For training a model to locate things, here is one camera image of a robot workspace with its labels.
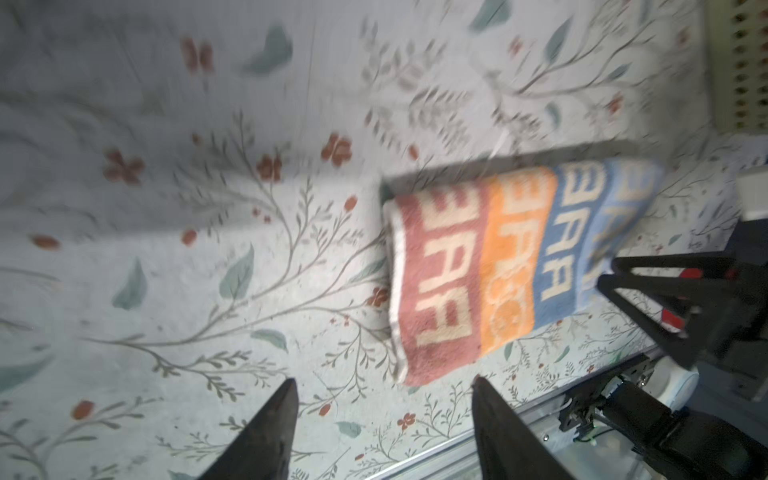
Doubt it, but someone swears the orange patterned towel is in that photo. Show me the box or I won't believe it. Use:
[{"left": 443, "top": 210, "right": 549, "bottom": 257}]
[{"left": 383, "top": 158, "right": 664, "bottom": 386}]

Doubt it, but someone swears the green plastic towel basket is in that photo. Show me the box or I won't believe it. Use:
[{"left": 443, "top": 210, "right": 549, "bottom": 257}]
[{"left": 704, "top": 0, "right": 768, "bottom": 135}]

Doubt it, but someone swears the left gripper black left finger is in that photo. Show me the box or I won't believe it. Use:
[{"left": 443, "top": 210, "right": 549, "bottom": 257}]
[{"left": 200, "top": 378, "right": 299, "bottom": 480}]

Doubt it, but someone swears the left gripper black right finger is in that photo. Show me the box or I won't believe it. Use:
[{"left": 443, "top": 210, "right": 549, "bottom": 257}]
[{"left": 472, "top": 376, "right": 573, "bottom": 480}]

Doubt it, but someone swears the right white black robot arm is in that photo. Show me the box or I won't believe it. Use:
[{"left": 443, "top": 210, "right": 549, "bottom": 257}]
[{"left": 559, "top": 220, "right": 767, "bottom": 479}]

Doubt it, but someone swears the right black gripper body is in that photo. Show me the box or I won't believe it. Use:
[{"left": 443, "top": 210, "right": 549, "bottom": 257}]
[{"left": 702, "top": 219, "right": 767, "bottom": 399}]

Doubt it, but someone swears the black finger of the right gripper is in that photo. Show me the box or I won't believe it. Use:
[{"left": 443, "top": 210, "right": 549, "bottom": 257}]
[{"left": 597, "top": 253, "right": 741, "bottom": 368}]

